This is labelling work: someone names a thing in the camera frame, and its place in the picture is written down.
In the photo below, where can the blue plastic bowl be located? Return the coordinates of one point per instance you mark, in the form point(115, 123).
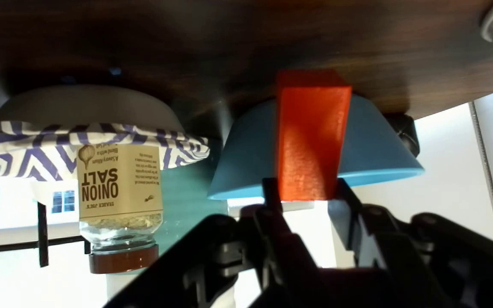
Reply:
point(246, 154)

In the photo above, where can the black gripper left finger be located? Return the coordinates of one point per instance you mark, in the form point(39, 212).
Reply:
point(246, 256)

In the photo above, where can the small black object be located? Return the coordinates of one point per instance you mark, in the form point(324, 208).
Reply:
point(404, 133)

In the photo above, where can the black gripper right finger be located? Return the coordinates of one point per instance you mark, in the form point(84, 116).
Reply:
point(428, 261)

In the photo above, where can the black metal rack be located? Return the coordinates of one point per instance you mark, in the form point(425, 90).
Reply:
point(41, 244)

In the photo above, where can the red rectangular block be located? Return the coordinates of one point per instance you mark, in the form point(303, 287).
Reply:
point(312, 137)

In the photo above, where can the onion salt glass jar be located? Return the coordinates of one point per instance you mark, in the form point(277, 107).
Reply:
point(120, 193)

